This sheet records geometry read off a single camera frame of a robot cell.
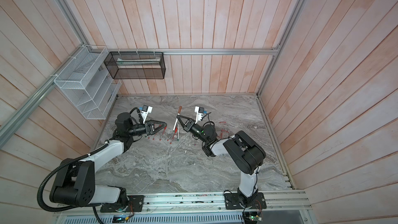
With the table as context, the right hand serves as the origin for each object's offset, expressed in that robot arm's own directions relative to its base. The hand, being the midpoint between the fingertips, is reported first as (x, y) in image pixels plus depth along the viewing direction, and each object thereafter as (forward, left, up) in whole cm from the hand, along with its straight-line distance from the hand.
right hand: (176, 117), depth 79 cm
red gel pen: (-1, +17, -22) cm, 28 cm away
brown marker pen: (+4, -2, +2) cm, 5 cm away
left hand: (-4, +6, -2) cm, 7 cm away
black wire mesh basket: (+42, +32, +3) cm, 53 cm away
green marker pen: (+3, +2, -22) cm, 22 cm away
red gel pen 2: (+7, +4, -23) cm, 24 cm away
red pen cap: (+14, -28, -23) cm, 39 cm away
